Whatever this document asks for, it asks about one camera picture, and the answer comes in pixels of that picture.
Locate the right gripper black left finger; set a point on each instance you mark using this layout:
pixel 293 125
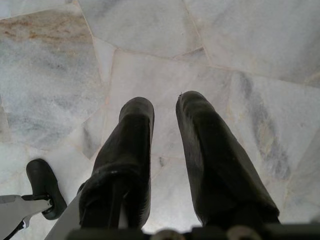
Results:
pixel 130 150

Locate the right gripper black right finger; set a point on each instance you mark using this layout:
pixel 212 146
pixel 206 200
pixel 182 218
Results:
pixel 215 162

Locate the black robot right foot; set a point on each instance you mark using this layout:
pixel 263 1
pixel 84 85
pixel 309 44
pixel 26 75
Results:
pixel 42 180

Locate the silver robot right leg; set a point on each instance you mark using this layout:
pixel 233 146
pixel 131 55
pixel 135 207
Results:
pixel 15 205

